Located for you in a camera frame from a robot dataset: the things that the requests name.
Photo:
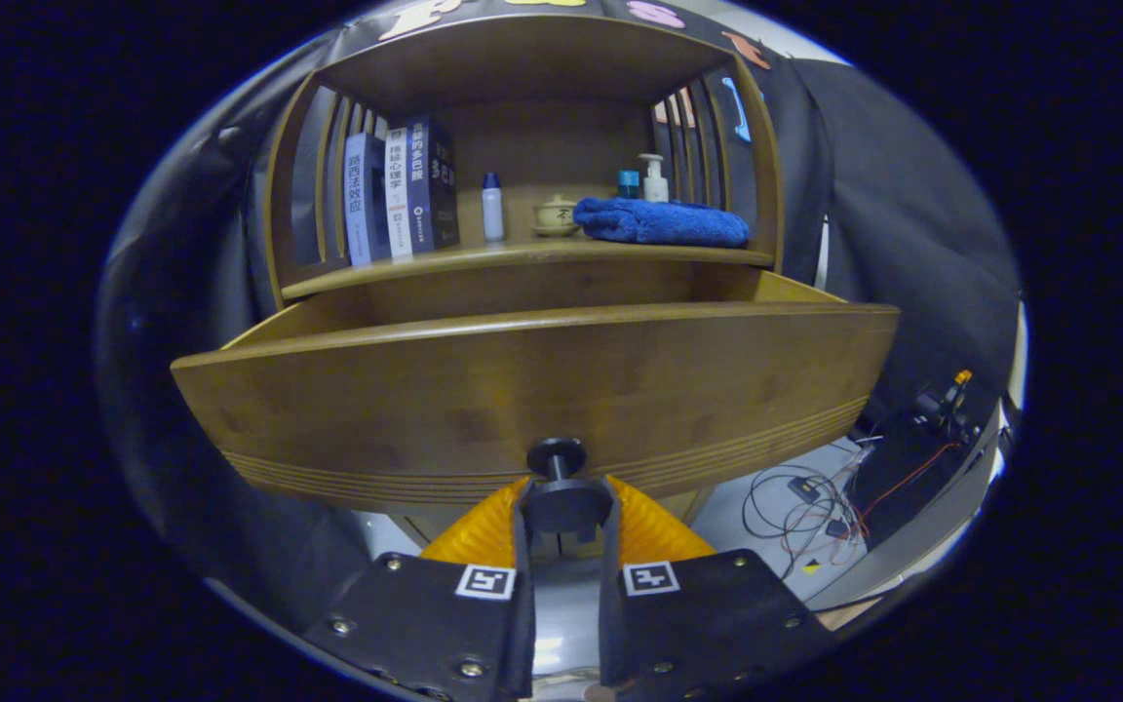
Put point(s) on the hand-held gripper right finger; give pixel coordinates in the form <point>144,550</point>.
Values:
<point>612,595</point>

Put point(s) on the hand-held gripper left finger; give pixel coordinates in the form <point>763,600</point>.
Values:
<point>522,595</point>

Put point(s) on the black drawer knob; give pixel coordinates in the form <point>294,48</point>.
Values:
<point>561,502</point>

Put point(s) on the wooden drawer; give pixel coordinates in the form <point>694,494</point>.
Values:
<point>522,390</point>

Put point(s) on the wooden countertop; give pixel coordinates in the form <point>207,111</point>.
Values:
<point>484,255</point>

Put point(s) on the wooden cabinet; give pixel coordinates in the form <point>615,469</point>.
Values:
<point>542,127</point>

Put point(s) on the blue folded towel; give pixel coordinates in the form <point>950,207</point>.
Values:
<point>664,224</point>

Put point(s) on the beige lidded tea cup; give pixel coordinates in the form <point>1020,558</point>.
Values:
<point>555,216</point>

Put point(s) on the black orange tool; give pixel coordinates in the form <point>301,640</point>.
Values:
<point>942,405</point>

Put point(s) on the white bottle blue cap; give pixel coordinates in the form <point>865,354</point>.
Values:
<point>492,214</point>

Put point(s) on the teal bottle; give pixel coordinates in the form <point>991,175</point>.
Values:
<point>628,183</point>

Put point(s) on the white pump bottle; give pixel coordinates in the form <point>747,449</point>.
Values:
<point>656,185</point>

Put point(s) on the dark navy book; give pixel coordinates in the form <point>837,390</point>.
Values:
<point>435,190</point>

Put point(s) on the grey-blue book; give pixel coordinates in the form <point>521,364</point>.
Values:
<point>359,210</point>

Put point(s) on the white spine book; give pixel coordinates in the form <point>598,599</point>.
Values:
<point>398,195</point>

